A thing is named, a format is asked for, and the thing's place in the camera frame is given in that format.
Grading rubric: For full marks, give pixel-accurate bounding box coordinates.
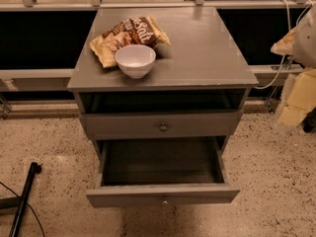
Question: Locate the black tripod stand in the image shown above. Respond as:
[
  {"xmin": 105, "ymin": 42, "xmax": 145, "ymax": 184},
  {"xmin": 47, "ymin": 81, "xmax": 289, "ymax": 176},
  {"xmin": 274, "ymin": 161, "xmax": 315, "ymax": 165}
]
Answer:
[{"xmin": 0, "ymin": 162, "xmax": 41, "ymax": 237}]

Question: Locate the white hanging cable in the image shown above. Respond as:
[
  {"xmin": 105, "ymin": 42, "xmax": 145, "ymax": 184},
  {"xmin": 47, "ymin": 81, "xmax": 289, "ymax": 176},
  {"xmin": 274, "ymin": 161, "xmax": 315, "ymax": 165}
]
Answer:
[{"xmin": 253, "ymin": 0, "xmax": 316, "ymax": 91}]

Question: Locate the brown yellow chip bag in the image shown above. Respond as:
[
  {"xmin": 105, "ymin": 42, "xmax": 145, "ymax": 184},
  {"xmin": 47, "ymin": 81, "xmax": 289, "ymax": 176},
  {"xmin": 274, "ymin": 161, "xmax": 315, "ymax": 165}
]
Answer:
[{"xmin": 89, "ymin": 17, "xmax": 171, "ymax": 68}]

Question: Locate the metal railing frame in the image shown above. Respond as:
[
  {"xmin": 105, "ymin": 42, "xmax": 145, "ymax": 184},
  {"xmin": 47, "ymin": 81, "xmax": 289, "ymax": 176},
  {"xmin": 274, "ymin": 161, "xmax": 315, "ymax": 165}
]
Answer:
[{"xmin": 0, "ymin": 0, "xmax": 316, "ymax": 117}]

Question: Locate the white ceramic bowl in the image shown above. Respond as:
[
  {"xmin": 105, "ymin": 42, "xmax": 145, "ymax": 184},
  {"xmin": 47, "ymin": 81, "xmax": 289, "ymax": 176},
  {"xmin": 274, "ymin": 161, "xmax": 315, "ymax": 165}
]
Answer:
[{"xmin": 115, "ymin": 44, "xmax": 156, "ymax": 79}]

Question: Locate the black floor cable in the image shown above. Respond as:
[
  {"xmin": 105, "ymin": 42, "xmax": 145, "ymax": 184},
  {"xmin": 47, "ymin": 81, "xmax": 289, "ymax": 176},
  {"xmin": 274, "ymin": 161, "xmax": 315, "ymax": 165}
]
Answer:
[{"xmin": 0, "ymin": 181, "xmax": 46, "ymax": 237}]

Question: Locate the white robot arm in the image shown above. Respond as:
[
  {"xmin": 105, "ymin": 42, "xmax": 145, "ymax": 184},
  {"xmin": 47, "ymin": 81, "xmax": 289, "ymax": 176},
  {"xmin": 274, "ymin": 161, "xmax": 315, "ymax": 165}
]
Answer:
[{"xmin": 271, "ymin": 6, "xmax": 316, "ymax": 130}]

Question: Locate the grey drawer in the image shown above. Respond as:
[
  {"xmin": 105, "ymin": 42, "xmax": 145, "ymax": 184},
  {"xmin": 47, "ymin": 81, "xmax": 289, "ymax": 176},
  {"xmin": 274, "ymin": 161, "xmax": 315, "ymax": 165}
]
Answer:
[
  {"xmin": 87, "ymin": 137, "xmax": 240, "ymax": 207},
  {"xmin": 80, "ymin": 111, "xmax": 242, "ymax": 140}
]

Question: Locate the grey wooden drawer cabinet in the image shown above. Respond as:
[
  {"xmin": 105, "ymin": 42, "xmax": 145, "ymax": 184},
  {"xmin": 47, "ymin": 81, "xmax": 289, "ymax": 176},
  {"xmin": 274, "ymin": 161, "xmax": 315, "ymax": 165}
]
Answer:
[{"xmin": 67, "ymin": 6, "xmax": 260, "ymax": 156}]

